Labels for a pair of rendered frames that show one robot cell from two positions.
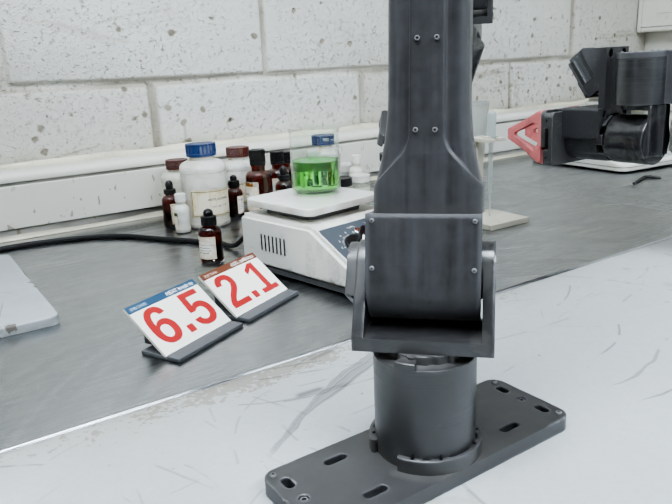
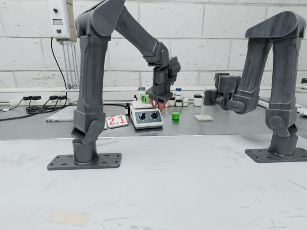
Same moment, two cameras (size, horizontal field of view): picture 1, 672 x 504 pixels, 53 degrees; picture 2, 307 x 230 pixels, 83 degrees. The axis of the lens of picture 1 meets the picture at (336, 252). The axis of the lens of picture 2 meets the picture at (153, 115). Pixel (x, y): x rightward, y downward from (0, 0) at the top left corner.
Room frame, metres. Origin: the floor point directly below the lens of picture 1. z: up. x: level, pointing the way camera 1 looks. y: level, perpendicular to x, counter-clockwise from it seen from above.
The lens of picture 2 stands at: (0.08, -0.45, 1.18)
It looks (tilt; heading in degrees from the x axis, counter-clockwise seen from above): 17 degrees down; 30
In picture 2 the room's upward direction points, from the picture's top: straight up
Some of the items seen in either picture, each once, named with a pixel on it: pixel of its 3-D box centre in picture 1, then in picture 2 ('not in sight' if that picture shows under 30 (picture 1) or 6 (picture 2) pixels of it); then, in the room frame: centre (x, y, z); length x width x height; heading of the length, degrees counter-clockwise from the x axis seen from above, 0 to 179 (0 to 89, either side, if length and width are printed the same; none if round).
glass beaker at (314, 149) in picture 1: (316, 162); (146, 95); (0.81, 0.02, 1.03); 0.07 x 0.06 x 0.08; 45
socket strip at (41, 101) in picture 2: not in sight; (41, 101); (0.72, 0.84, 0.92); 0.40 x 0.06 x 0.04; 124
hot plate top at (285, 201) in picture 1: (312, 198); (144, 104); (0.80, 0.03, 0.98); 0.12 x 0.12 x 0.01; 44
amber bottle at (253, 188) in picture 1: (258, 182); not in sight; (1.10, 0.12, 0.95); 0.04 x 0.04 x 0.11
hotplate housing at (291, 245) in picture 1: (328, 236); (145, 113); (0.78, 0.01, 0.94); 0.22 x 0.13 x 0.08; 44
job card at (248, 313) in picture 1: (250, 285); (117, 121); (0.67, 0.09, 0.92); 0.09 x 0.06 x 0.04; 150
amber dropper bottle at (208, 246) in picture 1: (210, 234); (127, 108); (0.84, 0.16, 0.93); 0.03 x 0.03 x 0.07
